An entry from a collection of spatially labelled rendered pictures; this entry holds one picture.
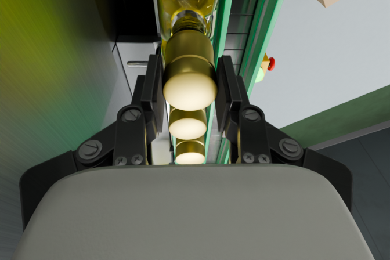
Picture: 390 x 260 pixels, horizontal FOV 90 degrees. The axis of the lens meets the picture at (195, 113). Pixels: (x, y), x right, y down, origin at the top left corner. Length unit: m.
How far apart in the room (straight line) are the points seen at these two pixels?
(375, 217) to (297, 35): 2.62
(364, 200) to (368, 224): 0.25
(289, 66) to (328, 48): 0.15
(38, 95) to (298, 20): 0.79
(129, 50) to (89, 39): 0.19
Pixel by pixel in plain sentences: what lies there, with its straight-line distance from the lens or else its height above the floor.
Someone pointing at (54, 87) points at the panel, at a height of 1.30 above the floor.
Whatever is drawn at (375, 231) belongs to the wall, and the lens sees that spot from 3.17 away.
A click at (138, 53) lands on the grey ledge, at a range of 0.47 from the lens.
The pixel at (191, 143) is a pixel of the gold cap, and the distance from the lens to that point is 0.21.
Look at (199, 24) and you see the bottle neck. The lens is 0.17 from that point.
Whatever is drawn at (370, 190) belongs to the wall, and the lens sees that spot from 3.24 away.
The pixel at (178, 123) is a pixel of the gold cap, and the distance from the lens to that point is 0.16.
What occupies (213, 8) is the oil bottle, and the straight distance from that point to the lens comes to 0.19.
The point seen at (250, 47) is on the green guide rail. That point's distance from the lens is 0.43.
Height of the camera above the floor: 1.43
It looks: 39 degrees down
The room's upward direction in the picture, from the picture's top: 177 degrees clockwise
